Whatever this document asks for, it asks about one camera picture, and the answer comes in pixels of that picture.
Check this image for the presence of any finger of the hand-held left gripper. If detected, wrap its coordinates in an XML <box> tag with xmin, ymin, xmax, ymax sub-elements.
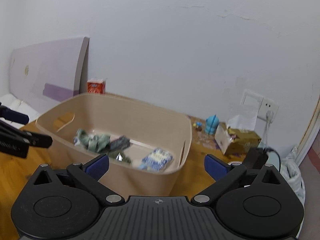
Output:
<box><xmin>0</xmin><ymin>103</ymin><xmax>29</xmax><ymax>125</ymax></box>
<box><xmin>0</xmin><ymin>120</ymin><xmax>53</xmax><ymax>159</ymax></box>

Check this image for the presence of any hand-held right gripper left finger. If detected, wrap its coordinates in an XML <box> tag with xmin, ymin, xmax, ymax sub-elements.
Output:
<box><xmin>29</xmin><ymin>153</ymin><xmax>125</xmax><ymax>204</ymax></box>

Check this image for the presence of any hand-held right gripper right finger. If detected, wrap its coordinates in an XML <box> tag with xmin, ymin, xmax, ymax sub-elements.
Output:
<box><xmin>191</xmin><ymin>154</ymin><xmax>289</xmax><ymax>204</ymax></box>

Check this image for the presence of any green striped scrunchie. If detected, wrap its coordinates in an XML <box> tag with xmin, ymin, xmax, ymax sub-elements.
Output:
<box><xmin>74</xmin><ymin>128</ymin><xmax>111</xmax><ymax>153</ymax></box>

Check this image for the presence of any long black printed box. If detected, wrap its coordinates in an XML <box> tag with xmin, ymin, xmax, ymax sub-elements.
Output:
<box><xmin>109</xmin><ymin>135</ymin><xmax>131</xmax><ymax>151</ymax></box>

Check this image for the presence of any blue white patterned tissue pack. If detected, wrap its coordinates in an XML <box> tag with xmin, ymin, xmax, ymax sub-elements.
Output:
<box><xmin>138</xmin><ymin>148</ymin><xmax>174</xmax><ymax>172</ymax></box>

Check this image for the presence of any beige plastic storage bin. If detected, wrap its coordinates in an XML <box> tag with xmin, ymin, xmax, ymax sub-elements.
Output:
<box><xmin>35</xmin><ymin>92</ymin><xmax>193</xmax><ymax>182</ymax></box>

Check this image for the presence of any white pillow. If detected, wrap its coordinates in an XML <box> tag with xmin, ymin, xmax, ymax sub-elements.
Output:
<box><xmin>0</xmin><ymin>93</ymin><xmax>41</xmax><ymax>129</ymax></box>

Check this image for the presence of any gold box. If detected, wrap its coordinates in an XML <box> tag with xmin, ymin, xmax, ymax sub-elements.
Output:
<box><xmin>215</xmin><ymin>124</ymin><xmax>262</xmax><ymax>156</ymax></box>

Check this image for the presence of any black charger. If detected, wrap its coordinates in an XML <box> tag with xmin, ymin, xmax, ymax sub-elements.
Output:
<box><xmin>243</xmin><ymin>147</ymin><xmax>269</xmax><ymax>171</ymax></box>

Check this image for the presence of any blue toy figurine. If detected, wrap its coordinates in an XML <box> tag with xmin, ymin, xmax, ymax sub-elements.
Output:
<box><xmin>205</xmin><ymin>114</ymin><xmax>220</xmax><ymax>135</ymax></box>

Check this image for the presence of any clear plastic bag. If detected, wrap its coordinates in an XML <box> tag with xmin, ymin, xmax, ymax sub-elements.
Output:
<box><xmin>226</xmin><ymin>104</ymin><xmax>258</xmax><ymax>132</ymax></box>

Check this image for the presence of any lavender board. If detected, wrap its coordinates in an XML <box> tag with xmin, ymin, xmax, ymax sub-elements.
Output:
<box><xmin>9</xmin><ymin>37</ymin><xmax>90</xmax><ymax>105</ymax></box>

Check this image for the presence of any light blue cloth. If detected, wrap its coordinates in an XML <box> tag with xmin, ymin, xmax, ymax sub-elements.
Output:
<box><xmin>279</xmin><ymin>144</ymin><xmax>306</xmax><ymax>207</ymax></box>

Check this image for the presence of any red milk carton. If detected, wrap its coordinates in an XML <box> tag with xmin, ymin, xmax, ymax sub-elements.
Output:
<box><xmin>87</xmin><ymin>78</ymin><xmax>107</xmax><ymax>95</ymax></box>

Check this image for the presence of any black cable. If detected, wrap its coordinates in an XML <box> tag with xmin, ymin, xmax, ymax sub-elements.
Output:
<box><xmin>260</xmin><ymin>147</ymin><xmax>281</xmax><ymax>167</ymax></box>

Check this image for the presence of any white plug with cable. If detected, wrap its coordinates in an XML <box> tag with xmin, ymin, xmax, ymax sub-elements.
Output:
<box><xmin>261</xmin><ymin>109</ymin><xmax>275</xmax><ymax>148</ymax></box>

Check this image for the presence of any white wall socket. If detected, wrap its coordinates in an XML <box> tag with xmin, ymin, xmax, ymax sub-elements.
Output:
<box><xmin>240</xmin><ymin>89</ymin><xmax>280</xmax><ymax>124</ymax></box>

